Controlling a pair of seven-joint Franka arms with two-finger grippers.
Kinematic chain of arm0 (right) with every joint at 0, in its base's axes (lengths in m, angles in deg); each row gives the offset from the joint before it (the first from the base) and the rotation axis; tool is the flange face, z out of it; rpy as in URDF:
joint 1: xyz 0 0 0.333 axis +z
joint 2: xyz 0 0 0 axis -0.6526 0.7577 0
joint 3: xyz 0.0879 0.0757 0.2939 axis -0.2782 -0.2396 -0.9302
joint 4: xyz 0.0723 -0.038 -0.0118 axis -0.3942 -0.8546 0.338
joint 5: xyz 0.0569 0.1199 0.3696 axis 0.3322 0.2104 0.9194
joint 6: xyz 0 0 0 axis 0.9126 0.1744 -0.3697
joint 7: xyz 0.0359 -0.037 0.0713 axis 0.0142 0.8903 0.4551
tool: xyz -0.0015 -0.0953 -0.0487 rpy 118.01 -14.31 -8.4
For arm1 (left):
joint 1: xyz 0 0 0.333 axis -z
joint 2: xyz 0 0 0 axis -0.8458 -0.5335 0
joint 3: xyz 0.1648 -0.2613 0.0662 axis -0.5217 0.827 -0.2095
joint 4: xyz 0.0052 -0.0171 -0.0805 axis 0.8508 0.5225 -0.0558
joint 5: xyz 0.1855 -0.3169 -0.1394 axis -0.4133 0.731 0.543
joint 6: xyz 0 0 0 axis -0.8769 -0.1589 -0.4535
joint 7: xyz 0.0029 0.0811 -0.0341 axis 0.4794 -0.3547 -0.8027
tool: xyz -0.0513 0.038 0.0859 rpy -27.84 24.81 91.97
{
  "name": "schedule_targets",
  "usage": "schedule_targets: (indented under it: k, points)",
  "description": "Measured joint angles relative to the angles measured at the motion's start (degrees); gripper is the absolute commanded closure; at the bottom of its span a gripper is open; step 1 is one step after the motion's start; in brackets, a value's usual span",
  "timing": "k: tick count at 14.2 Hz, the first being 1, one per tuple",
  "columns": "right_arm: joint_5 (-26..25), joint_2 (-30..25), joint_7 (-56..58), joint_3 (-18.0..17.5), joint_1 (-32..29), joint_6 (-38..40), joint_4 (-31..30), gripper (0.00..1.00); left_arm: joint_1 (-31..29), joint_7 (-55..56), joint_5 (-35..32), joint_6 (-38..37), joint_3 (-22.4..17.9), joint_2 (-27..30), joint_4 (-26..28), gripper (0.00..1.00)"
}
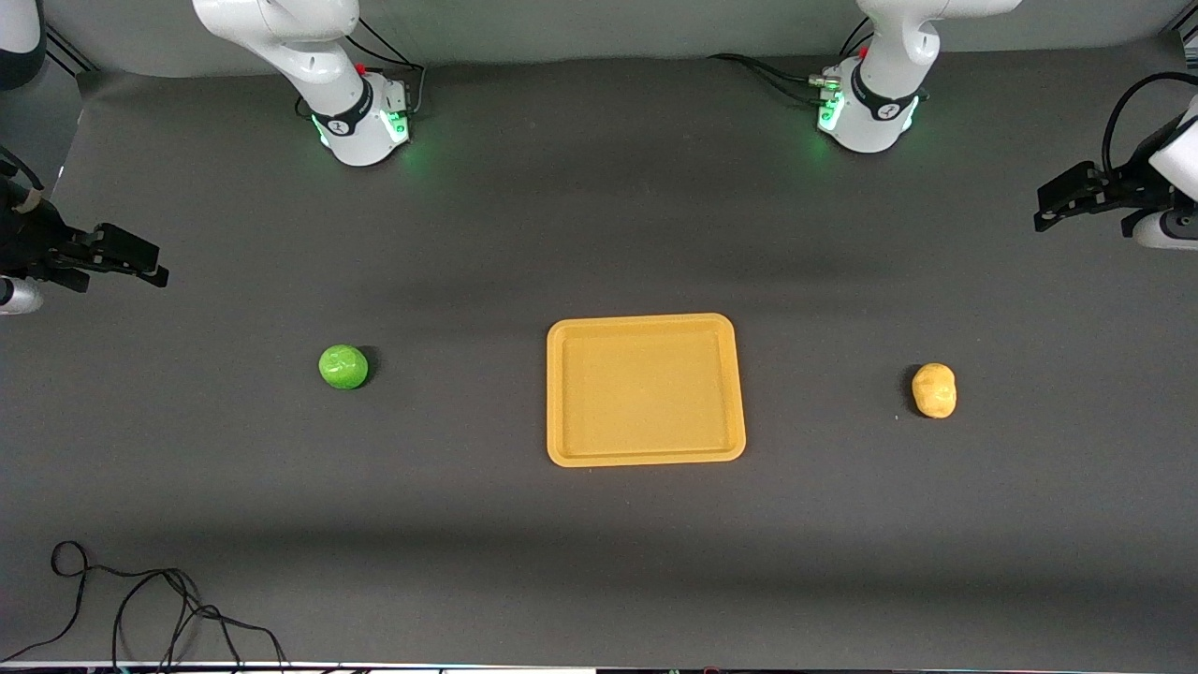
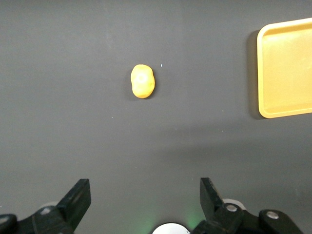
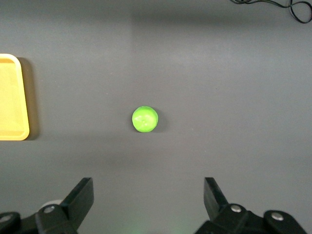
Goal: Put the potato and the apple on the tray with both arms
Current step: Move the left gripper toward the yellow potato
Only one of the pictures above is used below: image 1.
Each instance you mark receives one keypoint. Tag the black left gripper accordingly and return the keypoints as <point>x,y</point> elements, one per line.
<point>1130,188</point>

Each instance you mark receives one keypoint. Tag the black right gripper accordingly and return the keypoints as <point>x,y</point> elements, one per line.
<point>33,241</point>

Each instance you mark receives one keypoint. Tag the yellow potato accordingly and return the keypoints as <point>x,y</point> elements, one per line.
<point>934,390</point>

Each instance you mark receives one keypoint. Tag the green apple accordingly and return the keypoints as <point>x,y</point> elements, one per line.
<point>343,367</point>

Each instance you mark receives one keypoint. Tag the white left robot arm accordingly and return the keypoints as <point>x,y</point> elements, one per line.
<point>884,75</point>

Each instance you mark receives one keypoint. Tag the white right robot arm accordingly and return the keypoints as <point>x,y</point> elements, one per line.
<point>318,56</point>

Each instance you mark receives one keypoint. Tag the yellow plastic tray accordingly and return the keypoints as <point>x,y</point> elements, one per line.
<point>646,390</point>

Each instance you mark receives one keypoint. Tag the dark grey table mat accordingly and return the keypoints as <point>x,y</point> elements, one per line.
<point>599,562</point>

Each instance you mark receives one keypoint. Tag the black frame rail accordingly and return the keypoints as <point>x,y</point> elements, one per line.
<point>70,51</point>

